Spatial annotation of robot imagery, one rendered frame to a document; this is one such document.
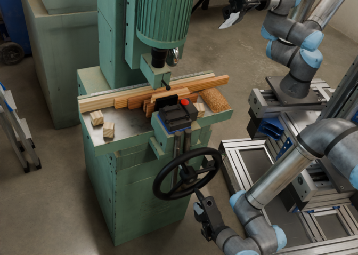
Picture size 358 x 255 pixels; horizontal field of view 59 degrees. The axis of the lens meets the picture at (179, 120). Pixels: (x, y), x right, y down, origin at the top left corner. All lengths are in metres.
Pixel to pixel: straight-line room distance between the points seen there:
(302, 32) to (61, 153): 1.69
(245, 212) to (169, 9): 0.69
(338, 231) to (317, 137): 1.20
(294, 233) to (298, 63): 0.93
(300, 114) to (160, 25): 1.00
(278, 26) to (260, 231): 0.72
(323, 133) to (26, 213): 1.66
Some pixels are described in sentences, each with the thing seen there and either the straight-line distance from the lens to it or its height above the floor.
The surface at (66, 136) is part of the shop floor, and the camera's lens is 2.40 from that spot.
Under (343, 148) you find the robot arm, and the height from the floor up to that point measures 1.21.
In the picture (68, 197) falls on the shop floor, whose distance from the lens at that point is 2.10.
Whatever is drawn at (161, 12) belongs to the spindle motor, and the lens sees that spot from 1.02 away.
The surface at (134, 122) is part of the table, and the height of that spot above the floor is 0.90.
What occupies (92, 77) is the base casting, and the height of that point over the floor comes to 0.80.
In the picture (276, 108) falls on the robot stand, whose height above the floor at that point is 0.75.
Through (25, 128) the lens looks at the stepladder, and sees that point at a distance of 2.13.
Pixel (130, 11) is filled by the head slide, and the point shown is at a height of 1.23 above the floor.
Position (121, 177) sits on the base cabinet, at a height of 0.66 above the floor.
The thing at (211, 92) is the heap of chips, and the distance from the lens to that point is 1.37.
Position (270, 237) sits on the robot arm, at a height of 0.86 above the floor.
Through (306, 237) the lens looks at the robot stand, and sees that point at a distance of 1.99.
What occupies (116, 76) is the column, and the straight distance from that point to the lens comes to 1.42.
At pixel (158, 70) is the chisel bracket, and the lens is 1.20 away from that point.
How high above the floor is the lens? 1.78
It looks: 45 degrees down
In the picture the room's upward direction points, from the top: 12 degrees clockwise
